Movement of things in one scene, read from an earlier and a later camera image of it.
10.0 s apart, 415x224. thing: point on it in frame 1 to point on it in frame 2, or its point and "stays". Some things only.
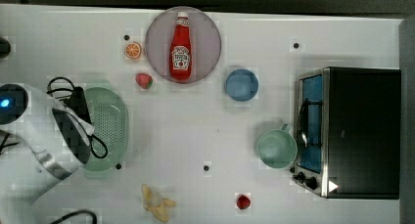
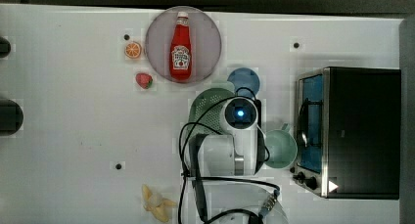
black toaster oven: x=348 y=126 stays
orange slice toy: x=132 y=50 stays
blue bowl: x=241 y=85 stays
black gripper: x=77 y=103 to x=258 y=107
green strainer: x=109 y=116 to x=200 y=103
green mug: x=278 y=148 stays
